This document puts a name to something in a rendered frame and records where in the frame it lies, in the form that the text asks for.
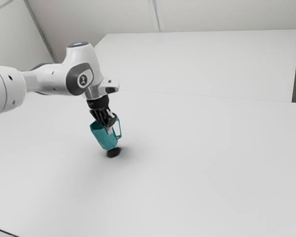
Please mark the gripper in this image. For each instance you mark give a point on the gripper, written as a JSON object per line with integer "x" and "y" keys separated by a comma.
{"x": 98, "y": 103}

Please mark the teal faceted mug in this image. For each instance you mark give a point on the teal faceted mug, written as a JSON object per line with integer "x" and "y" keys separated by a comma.
{"x": 104, "y": 137}

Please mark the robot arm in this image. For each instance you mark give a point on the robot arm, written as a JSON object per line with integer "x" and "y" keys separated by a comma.
{"x": 79, "y": 61}

